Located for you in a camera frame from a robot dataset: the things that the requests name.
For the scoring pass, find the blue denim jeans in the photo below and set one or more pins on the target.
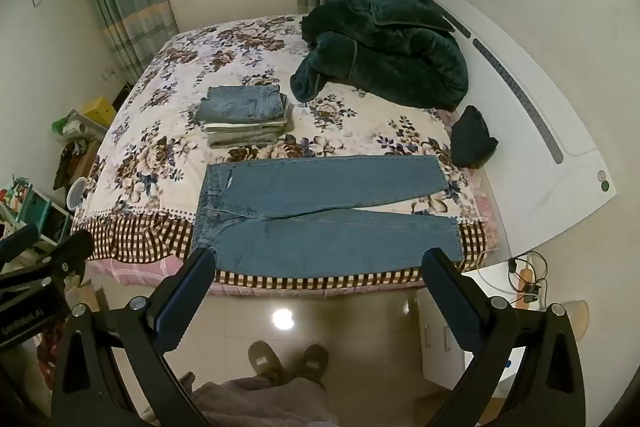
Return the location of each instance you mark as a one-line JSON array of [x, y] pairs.
[[306, 218]]

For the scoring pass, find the white shelf unit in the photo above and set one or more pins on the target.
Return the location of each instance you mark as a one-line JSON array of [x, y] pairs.
[[52, 221]]

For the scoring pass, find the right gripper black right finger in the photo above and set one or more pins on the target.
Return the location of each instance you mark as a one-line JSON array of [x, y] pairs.
[[548, 388]]

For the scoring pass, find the white bed headboard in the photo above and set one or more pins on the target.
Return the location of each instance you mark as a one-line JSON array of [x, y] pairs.
[[547, 173]]

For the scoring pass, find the stack of folded pants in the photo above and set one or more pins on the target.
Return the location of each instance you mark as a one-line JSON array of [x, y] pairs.
[[243, 115]]

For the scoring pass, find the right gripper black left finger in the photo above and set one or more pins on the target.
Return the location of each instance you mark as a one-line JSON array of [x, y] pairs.
[[88, 387]]

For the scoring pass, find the right brown slipper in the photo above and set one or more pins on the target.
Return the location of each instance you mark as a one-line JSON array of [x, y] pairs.
[[313, 363]]

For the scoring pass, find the dark green fleece robe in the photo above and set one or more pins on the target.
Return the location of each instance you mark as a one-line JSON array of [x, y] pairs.
[[401, 50]]

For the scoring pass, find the floral bed blanket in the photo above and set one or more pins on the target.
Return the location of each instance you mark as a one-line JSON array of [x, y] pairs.
[[155, 153]]

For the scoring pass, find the small black garment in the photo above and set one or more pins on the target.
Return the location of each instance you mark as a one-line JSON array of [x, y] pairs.
[[471, 143]]

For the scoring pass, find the yellow box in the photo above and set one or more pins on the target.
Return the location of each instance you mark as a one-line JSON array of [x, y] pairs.
[[101, 111]]

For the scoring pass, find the white bedside table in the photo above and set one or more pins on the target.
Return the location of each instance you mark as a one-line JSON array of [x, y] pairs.
[[452, 326]]

